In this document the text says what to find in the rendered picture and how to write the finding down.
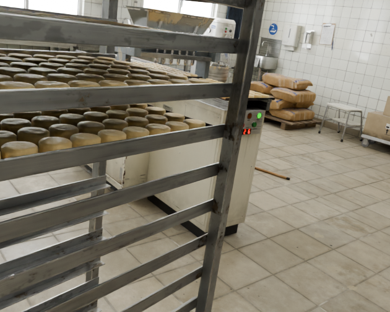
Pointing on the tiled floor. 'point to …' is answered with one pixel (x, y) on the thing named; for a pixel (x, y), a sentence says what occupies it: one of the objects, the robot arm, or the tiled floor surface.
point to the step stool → (343, 118)
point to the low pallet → (291, 122)
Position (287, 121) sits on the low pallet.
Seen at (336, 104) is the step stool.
